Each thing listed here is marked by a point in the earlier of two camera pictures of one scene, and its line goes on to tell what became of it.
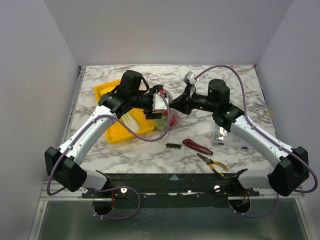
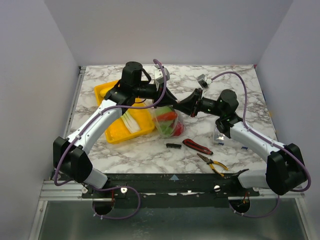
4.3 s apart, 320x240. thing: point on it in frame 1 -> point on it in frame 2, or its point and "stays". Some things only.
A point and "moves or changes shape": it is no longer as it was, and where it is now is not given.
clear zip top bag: (169, 119) moves or changes shape
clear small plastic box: (222, 136) stays
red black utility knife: (197, 146) stays
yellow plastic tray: (117, 132) stays
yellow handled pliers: (210, 161) stays
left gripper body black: (148, 100) -> (159, 93)
